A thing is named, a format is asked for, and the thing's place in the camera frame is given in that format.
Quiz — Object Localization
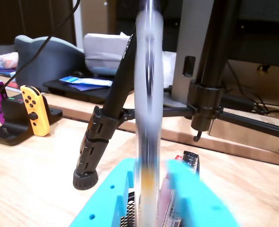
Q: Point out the silver monitor stand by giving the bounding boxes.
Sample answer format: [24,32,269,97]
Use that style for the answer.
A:
[171,0,215,108]

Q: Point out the black camera tripod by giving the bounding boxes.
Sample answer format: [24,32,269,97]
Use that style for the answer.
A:
[72,0,279,191]

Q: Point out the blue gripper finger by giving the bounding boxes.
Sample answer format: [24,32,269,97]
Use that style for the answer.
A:
[167,158,239,227]
[68,157,136,227]

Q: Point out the clear bag with orange contents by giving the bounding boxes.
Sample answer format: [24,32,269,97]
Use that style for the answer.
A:
[0,52,19,70]

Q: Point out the black flat tray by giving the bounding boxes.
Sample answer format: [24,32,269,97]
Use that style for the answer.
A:
[42,75,135,104]

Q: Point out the clear pen with grey grip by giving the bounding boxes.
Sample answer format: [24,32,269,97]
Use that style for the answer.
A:
[133,0,165,227]

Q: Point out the black controller charging dock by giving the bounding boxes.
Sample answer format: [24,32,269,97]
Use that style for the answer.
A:
[0,93,63,146]

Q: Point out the blue white packet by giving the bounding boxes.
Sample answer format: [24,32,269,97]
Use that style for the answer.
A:
[59,75,113,92]

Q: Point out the red retractable pen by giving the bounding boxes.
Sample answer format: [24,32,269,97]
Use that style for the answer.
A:
[158,154,186,227]

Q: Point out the orange game controller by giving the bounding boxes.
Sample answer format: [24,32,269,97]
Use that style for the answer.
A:
[20,85,51,137]

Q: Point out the red book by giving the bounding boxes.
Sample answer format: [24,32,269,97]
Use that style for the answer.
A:
[5,79,22,92]

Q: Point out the printed cardboard box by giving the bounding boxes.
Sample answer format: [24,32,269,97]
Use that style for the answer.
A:
[207,107,279,154]

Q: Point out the white paper stack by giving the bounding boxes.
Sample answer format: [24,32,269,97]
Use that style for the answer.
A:
[83,32,133,76]

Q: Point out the black power brick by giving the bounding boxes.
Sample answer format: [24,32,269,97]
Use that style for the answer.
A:
[220,93,255,113]

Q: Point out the thin black hanging cable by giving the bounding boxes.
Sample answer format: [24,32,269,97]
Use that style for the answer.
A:
[0,0,81,100]

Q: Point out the grey box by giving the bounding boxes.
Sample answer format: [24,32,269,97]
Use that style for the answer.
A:
[0,44,16,57]

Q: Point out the black mesh pen holder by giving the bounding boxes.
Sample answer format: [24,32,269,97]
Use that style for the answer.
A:
[119,189,136,227]

